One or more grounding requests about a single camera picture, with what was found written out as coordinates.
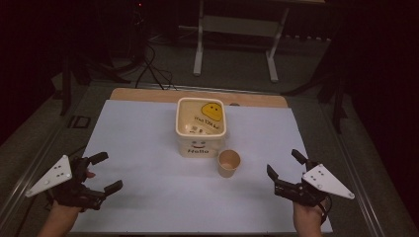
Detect person's right hand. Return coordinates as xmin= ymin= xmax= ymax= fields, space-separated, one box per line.
xmin=293 ymin=199 xmax=331 ymax=229

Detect person's left hand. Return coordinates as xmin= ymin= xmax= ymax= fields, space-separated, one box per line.
xmin=48 ymin=198 xmax=84 ymax=219

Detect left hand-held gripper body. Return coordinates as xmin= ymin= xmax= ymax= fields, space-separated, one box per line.
xmin=25 ymin=155 xmax=108 ymax=211

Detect black floor cables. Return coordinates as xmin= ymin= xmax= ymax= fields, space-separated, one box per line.
xmin=133 ymin=40 xmax=179 ymax=92

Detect white metal stand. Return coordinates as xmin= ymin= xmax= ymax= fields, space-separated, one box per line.
xmin=193 ymin=0 xmax=291 ymax=84

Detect black tripod stand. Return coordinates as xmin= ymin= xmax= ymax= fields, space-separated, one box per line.
xmin=283 ymin=58 xmax=349 ymax=134

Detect cream smiley face bin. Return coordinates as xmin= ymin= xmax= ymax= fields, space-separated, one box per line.
xmin=175 ymin=97 xmax=228 ymax=159

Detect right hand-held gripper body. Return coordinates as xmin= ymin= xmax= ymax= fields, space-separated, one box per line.
xmin=273 ymin=159 xmax=356 ymax=208

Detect black wrist strap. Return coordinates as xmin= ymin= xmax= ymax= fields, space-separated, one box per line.
xmin=317 ymin=195 xmax=333 ymax=227

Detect black floor socket plate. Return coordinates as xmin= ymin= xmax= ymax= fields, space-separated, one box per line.
xmin=67 ymin=115 xmax=92 ymax=130

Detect pale blue table mat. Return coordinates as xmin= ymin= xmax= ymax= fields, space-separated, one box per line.
xmin=70 ymin=99 xmax=334 ymax=235

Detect brown paper cup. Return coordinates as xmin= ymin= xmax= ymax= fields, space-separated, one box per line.
xmin=216 ymin=149 xmax=242 ymax=179

